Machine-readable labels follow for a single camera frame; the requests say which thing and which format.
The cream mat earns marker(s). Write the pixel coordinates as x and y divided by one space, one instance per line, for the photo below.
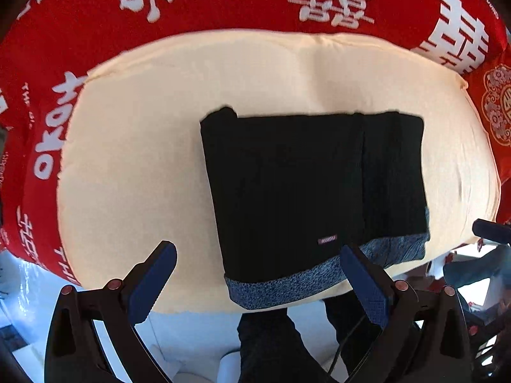
139 147

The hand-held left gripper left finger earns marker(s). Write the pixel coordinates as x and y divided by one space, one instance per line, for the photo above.
153 283

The white shoe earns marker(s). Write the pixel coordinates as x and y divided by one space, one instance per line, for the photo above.
230 369

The person's right leg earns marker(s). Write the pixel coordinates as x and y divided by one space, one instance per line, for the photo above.
345 327

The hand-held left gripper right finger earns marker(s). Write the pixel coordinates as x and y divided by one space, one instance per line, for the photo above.
365 283

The person's black trouser legs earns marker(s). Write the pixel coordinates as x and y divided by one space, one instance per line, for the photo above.
271 347

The red ornamental cushion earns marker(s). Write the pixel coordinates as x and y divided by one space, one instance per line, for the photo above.
495 107

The red printed blanket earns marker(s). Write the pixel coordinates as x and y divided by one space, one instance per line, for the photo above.
239 0

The black pants with patterned lining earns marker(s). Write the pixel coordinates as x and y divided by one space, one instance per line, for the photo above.
287 191

